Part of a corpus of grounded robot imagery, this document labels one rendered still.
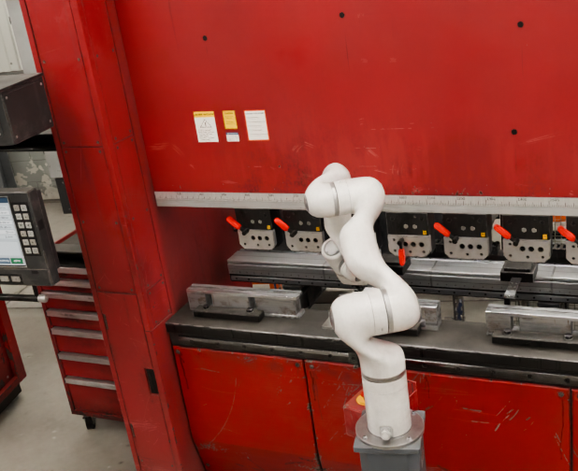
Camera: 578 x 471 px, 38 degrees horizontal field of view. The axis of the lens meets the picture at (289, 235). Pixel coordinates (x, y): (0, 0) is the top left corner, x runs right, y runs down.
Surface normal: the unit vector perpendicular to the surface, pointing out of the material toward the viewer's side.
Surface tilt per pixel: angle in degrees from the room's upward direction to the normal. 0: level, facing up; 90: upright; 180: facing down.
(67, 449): 0
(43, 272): 90
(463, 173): 90
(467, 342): 0
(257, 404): 90
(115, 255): 90
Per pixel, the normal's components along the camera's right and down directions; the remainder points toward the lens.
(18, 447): -0.14, -0.92
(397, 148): -0.40, 0.39
